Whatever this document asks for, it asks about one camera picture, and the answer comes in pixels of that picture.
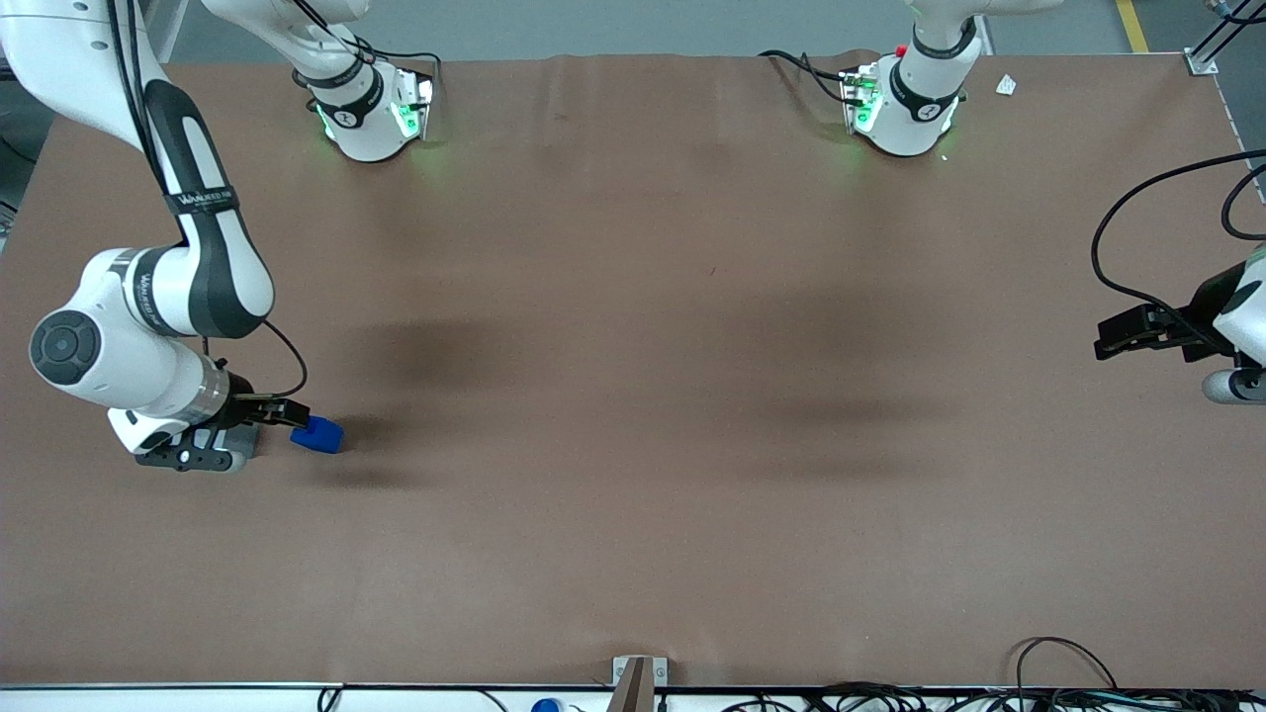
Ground black left arm base cable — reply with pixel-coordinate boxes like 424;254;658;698
759;48;854;106

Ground aluminium frame post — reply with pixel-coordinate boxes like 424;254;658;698
1185;0;1266;77

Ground black cable bundle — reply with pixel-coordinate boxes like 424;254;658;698
727;680;1266;712

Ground long black left gripper cable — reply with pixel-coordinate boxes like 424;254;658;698
1091;148;1266;332

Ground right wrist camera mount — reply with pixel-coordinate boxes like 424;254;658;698
107;405;250;474

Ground metal bracket with post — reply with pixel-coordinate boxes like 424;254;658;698
608;655;670;712

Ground paper table cover sheet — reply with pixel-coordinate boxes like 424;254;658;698
0;49;1266;690

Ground blue plastic insert part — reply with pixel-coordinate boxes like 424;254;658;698
290;414;345;455

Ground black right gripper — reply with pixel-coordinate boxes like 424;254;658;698
211;368;314;429

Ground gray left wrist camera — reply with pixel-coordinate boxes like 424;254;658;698
1201;367;1266;406

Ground short black left arm cable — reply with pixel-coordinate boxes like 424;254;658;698
1221;163;1266;242

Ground yellow floor tape strip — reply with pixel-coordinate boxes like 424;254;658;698
1115;0;1154;54

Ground black arm base cable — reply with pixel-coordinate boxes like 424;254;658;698
759;48;854;106
293;0;443;92

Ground black right arm base cable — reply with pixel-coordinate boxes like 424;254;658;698
293;0;443;92

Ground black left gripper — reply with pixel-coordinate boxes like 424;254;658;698
1093;263;1243;363

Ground black looped cable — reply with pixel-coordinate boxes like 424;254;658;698
1015;637;1121;693

